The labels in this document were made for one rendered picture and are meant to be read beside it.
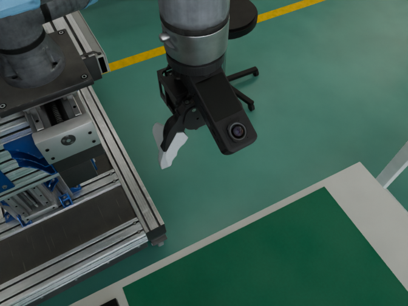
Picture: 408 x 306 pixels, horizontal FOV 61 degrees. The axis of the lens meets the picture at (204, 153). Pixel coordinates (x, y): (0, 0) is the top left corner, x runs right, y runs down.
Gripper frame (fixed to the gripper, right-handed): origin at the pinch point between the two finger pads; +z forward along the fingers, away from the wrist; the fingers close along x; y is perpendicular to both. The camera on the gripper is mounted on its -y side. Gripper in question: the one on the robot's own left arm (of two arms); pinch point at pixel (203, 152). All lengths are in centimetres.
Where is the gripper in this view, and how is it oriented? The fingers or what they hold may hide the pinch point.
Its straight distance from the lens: 56.5
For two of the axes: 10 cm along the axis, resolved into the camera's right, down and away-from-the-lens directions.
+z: 0.0, 5.5, 8.3
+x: -8.7, 4.1, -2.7
